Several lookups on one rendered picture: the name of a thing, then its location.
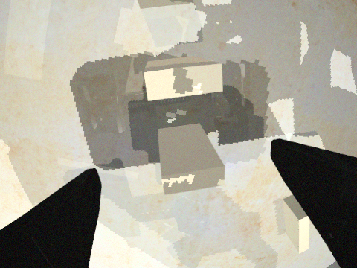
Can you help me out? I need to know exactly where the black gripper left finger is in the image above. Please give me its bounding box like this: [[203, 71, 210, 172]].
[[0, 167, 102, 268]]

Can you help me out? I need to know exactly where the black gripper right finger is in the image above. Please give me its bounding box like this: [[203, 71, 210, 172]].
[[271, 139, 357, 268]]

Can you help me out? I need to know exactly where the beige rectangular block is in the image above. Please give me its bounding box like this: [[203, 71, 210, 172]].
[[144, 57, 223, 101], [158, 123, 225, 196], [283, 194, 309, 254], [138, 0, 193, 9]]

